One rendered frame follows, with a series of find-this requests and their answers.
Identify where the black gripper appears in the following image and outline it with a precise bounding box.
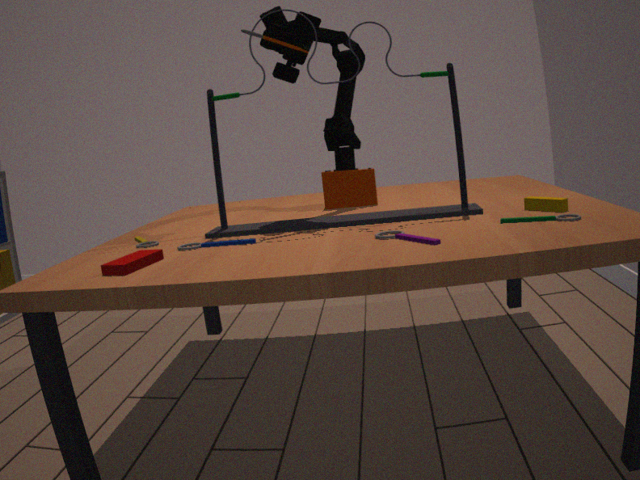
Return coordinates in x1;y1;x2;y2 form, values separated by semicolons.
273;11;322;84

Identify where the grey ring with yellow handle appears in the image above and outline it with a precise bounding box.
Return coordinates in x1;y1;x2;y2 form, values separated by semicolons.
135;236;159;248

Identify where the blue handle with grey ring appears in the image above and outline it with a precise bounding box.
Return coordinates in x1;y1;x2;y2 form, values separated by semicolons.
177;238;256;251

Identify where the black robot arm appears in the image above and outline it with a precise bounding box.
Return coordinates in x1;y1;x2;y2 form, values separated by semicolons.
260;11;365;171

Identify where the grey ring with purple handle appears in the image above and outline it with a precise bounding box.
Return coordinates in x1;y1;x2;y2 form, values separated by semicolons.
375;230;440;245

